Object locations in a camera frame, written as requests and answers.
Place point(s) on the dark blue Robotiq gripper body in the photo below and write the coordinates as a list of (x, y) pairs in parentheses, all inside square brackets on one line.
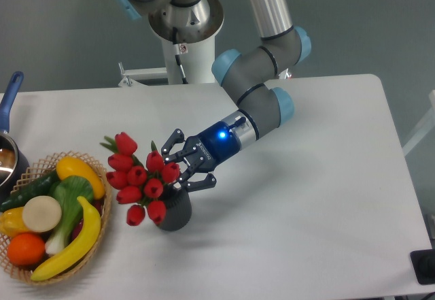
[(215, 144)]

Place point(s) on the red tulip bouquet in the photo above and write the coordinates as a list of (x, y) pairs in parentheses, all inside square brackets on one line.
[(142, 186)]

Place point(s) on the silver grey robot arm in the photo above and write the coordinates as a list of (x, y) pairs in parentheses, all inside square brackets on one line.
[(187, 30)]

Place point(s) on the dark grey ribbed vase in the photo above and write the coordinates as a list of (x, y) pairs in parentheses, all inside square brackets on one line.
[(179, 210)]

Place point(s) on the yellow squash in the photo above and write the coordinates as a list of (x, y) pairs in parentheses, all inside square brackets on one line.
[(71, 166)]

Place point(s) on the green bok choy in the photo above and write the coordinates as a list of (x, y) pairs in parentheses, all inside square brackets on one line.
[(66, 193)]

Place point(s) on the yellow banana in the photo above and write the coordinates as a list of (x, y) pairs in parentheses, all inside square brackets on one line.
[(77, 249)]

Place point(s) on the green cucumber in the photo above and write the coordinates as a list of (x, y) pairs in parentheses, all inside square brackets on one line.
[(38, 187)]

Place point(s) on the woven wicker basket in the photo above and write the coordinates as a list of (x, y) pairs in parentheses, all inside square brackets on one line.
[(38, 169)]

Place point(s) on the beige round disc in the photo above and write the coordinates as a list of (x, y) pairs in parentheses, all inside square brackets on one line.
[(41, 214)]

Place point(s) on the yellow bell pepper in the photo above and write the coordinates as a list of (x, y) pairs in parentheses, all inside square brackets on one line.
[(12, 223)]

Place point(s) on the orange fruit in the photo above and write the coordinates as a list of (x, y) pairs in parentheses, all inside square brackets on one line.
[(26, 249)]

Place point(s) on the black device at edge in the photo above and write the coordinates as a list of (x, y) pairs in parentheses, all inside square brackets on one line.
[(423, 265)]

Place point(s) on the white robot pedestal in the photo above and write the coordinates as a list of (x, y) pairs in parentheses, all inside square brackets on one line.
[(183, 62)]

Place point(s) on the blue handled saucepan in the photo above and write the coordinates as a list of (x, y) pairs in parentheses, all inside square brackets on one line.
[(13, 162)]

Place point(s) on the white frame at right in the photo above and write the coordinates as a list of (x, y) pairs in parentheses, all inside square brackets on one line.
[(421, 129)]

